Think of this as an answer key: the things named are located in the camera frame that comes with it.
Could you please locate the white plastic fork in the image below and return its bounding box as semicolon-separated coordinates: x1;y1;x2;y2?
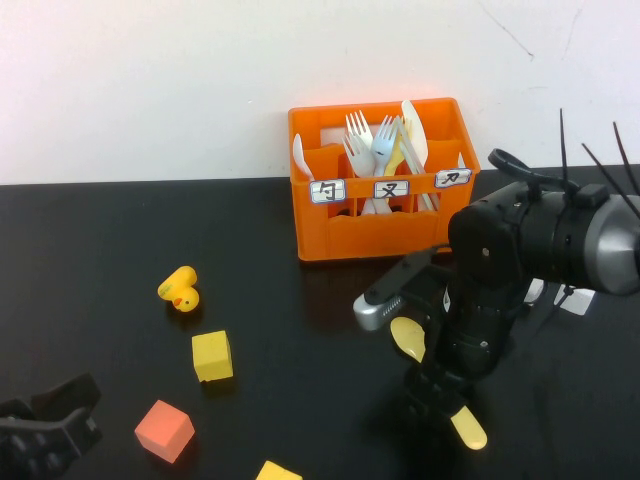
344;110;374;151

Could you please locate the light blue plastic fork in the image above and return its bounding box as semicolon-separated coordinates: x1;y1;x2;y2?
360;115;401;216

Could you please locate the paper label with 刀 character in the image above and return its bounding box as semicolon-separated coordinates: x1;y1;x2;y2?
434;168;473;190

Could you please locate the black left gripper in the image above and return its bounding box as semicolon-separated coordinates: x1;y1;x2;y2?
0;372;104;480

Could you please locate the yellow plastic spoon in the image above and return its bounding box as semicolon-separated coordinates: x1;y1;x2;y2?
389;317;489;451

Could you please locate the translucent grey plastic knife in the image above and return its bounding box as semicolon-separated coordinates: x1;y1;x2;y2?
397;119;442;211

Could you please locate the orange plastic cutlery holder crate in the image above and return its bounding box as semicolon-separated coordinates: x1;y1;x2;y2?
287;97;482;263

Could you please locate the white plastic knife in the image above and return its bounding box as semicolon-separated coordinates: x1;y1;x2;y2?
400;99;427;169

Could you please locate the white foam cube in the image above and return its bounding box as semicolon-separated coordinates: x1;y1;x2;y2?
553;287;596;317

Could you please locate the yellow rubber duck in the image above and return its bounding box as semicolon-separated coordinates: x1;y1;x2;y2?
157;265;201;314

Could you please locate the orange foam cube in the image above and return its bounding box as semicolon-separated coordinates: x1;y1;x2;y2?
134;399;197;465

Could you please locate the white charger plug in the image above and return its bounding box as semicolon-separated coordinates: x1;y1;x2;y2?
522;278;549;306

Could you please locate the black zip tie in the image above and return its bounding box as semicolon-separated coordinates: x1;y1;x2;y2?
542;284;574;321
581;142;622;191
558;107;569;187
612;121;640;192

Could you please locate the white plastic spoon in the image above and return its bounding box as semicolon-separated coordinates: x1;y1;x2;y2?
292;133;315;182

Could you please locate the grey plastic fork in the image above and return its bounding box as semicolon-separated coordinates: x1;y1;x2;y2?
341;132;377;179

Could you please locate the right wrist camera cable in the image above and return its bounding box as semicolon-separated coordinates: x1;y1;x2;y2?
488;148;581;194

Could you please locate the paper label with 勺 character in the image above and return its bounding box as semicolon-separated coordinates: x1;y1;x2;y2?
309;178;347;205

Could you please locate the paper label with 叉 character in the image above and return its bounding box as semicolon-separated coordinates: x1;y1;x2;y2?
373;179;411;200

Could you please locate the yellow foam cube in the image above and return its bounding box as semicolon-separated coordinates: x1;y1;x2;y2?
191;329;235;384
255;459;304;480

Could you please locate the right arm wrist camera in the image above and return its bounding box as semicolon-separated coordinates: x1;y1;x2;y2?
352;243;451;334

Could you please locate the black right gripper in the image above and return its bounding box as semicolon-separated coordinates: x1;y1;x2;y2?
407;279;521;441

